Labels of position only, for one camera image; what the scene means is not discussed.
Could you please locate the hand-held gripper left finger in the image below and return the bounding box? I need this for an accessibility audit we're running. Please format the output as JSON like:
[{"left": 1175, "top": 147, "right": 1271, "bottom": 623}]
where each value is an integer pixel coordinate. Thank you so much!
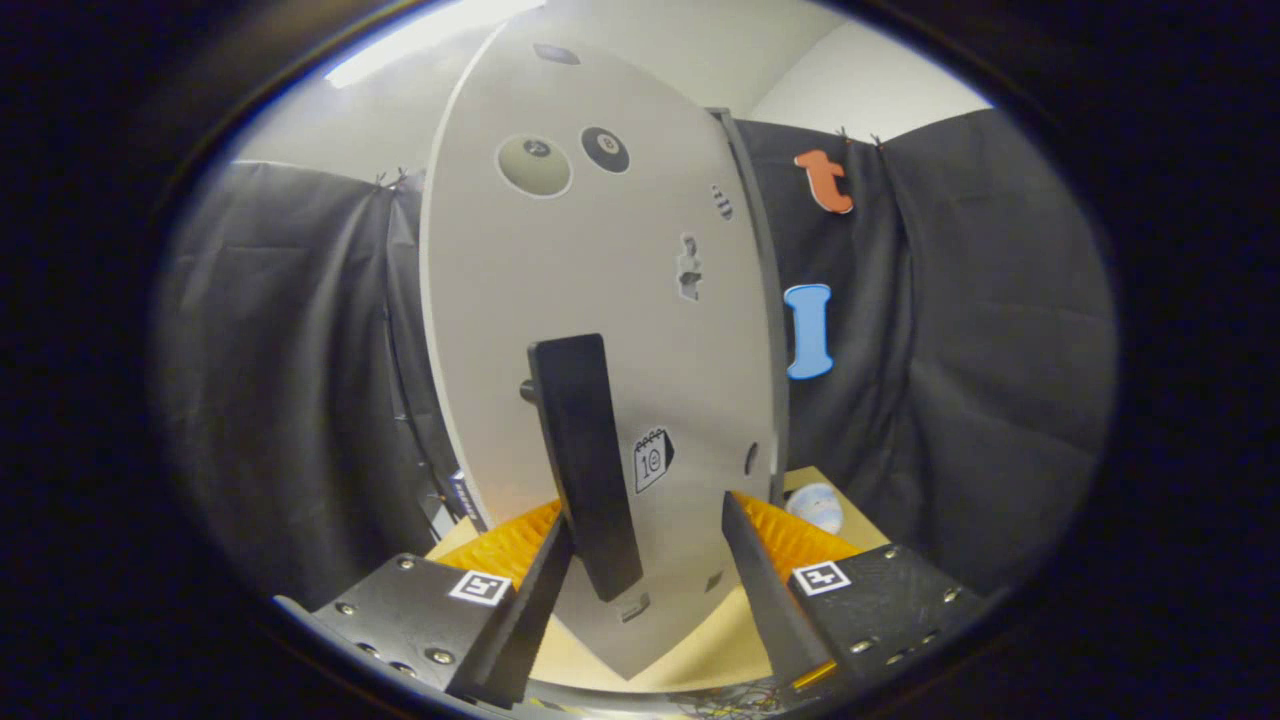
[{"left": 305, "top": 498, "right": 579, "bottom": 709}]

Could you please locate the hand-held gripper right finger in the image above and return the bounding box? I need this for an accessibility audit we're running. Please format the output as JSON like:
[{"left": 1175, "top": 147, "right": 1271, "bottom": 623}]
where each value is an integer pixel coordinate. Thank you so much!
[{"left": 720, "top": 490, "right": 991, "bottom": 696}]

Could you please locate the black door handle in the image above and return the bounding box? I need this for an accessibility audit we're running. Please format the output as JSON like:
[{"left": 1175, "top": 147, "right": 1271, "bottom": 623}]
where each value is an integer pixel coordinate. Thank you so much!
[{"left": 519, "top": 333, "right": 646, "bottom": 603}]

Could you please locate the round white blue object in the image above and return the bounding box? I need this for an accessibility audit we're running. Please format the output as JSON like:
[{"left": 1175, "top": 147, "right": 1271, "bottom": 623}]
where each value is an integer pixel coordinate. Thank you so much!
[{"left": 785, "top": 483, "right": 845, "bottom": 536}]

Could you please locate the black backdrop cloth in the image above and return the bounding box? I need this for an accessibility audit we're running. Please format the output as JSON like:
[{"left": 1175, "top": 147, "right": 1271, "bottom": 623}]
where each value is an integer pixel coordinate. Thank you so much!
[{"left": 150, "top": 108, "right": 1119, "bottom": 611}]

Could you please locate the white cabinet with dark frame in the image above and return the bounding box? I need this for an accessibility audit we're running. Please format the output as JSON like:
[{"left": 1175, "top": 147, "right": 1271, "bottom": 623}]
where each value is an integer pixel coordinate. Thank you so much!
[{"left": 705, "top": 105, "right": 793, "bottom": 501}]

